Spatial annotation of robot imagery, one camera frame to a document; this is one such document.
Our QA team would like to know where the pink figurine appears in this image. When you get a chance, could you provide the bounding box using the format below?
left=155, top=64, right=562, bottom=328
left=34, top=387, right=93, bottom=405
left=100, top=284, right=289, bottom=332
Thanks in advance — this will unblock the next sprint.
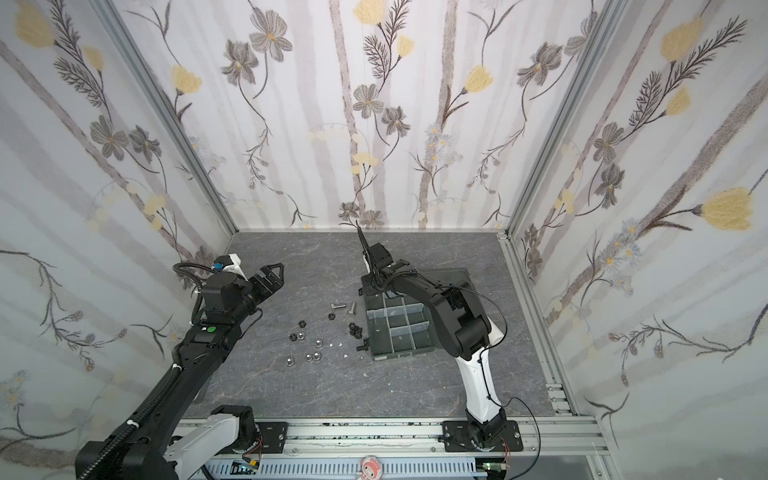
left=356, top=456, right=383, bottom=480

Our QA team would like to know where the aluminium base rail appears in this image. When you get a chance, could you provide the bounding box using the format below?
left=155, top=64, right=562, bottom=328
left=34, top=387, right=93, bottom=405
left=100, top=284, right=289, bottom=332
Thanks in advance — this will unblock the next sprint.
left=110, top=416, right=619, bottom=480

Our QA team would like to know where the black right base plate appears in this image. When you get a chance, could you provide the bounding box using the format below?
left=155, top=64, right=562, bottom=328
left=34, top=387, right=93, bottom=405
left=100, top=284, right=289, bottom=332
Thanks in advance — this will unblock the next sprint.
left=439, top=420, right=524, bottom=453

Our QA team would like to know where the green plastic organizer box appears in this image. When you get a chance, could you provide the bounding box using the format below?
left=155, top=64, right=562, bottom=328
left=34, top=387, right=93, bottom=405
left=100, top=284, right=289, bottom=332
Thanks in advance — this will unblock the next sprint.
left=359, top=267, right=490, bottom=360

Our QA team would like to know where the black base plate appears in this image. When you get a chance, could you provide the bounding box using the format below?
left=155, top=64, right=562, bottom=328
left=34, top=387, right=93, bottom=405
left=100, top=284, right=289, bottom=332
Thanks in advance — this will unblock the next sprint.
left=244, top=421, right=288, bottom=456
left=439, top=420, right=524, bottom=453

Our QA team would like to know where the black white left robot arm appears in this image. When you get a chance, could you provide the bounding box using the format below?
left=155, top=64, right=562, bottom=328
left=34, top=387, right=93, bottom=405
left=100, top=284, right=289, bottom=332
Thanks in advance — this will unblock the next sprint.
left=75, top=254, right=285, bottom=479

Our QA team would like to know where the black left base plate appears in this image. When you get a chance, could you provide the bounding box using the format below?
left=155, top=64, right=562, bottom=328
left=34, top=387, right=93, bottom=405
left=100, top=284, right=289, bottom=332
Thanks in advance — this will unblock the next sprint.
left=244, top=421, right=288, bottom=456

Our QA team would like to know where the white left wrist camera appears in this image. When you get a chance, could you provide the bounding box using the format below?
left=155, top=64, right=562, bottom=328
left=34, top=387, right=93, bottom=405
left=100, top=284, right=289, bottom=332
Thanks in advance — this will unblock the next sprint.
left=212, top=253, right=246, bottom=279

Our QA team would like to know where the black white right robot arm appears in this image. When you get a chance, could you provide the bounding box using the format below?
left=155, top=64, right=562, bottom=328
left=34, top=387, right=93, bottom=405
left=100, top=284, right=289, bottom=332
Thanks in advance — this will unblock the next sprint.
left=356, top=226, right=507, bottom=449

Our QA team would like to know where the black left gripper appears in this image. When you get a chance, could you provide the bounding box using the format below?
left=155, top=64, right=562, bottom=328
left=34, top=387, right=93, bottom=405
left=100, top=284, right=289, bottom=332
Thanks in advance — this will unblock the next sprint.
left=228, top=262, right=284, bottom=327

